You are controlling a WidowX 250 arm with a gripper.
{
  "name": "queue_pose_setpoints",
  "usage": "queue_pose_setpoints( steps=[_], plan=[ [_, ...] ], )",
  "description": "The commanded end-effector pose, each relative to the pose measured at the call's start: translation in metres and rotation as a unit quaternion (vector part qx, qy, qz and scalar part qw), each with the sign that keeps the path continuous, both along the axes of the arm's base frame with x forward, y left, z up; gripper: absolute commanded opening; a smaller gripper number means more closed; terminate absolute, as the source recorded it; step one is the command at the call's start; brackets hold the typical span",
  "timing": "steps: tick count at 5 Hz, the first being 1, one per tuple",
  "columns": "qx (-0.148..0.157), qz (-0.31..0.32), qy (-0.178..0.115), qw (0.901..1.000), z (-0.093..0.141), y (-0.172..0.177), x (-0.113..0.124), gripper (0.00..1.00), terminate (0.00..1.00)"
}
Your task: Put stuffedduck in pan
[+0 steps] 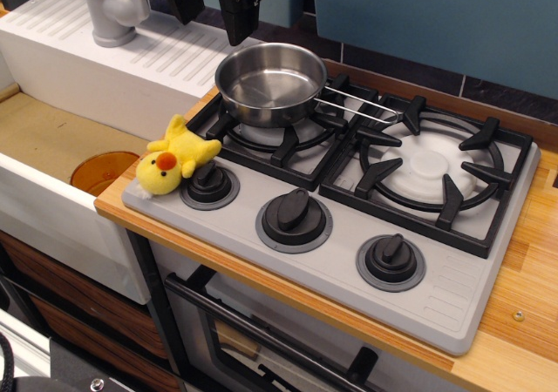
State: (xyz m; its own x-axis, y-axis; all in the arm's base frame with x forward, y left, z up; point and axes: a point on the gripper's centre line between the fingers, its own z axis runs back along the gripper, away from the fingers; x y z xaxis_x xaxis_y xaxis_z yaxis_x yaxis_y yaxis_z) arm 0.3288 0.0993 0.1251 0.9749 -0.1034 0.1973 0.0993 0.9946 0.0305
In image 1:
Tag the yellow stuffed duck toy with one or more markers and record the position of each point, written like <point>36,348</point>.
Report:
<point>174,158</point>

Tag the black stove knob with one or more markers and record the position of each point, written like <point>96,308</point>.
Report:
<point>294,223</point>
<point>391,263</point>
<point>210,188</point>

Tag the black left burner grate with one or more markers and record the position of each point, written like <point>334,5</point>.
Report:
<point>300,154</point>

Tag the wooden drawer front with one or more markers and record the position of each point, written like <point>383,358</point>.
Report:
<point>115,332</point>

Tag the oven door with handle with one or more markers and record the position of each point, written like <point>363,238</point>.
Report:
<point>194,291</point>

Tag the black middle stove knob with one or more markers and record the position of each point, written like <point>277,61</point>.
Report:
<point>294,223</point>

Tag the stainless steel pan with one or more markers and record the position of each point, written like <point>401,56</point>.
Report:
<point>272,85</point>

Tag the grey toy faucet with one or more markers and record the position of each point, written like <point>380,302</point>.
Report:
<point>114,21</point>

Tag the black right burner grate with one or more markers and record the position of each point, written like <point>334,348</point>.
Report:
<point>449,178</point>

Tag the white toy sink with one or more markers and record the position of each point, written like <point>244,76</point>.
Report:
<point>65,99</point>

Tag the black right stove knob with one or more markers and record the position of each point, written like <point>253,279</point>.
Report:
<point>391,263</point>

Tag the grey toy stove top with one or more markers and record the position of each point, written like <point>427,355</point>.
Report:
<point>444,309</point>

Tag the black left stove knob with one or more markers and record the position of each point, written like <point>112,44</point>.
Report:
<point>210,188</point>

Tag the black burner grate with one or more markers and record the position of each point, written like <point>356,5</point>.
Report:
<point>300,154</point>
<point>449,178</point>

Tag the orange plastic drain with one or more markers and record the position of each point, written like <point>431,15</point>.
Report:
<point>95,174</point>

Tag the white right burner cap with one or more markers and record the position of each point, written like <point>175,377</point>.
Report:
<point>426,159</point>

